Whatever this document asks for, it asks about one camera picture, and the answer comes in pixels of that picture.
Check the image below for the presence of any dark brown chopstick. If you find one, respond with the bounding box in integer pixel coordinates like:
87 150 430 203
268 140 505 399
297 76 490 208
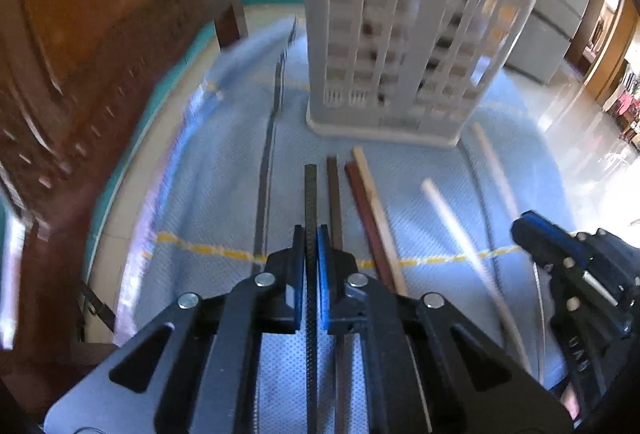
326 156 352 434

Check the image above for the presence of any white plastic utensil basket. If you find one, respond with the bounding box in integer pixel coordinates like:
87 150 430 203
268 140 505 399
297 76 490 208
305 0 537 147

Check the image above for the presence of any black textured chopstick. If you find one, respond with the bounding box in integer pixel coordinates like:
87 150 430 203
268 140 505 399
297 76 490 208
304 163 318 434

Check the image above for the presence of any beige chopstick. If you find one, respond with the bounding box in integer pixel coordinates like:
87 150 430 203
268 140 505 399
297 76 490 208
352 147 408 297

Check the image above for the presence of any white chopstick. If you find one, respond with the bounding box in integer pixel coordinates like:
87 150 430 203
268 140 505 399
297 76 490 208
472 122 521 221

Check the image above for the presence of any cream chopstick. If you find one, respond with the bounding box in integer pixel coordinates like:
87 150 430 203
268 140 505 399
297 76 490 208
420 177 535 376

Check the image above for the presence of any light blue table cloth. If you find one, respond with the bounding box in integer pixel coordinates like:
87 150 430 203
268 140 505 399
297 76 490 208
116 17 574 386

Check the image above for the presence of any brown wooden chair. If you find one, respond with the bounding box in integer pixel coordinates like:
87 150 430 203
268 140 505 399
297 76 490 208
1 0 246 420

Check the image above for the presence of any dark red chopstick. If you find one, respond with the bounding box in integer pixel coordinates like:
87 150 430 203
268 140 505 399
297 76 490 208
344 161 396 292

